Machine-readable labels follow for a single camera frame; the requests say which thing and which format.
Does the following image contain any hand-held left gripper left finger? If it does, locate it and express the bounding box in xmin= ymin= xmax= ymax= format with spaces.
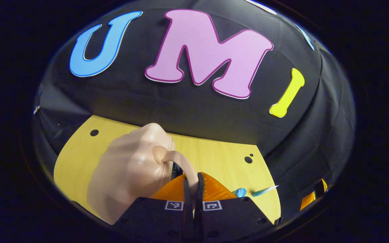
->
xmin=113 ymin=174 xmax=193 ymax=239

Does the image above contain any black backdrop cloth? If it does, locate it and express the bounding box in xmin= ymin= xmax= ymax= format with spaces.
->
xmin=32 ymin=0 xmax=356 ymax=225

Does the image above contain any translucent blue skin care tube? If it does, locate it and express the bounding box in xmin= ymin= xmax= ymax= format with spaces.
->
xmin=252 ymin=184 xmax=280 ymax=198

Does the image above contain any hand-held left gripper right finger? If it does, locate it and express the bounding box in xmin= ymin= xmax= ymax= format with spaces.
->
xmin=194 ymin=172 xmax=277 ymax=239

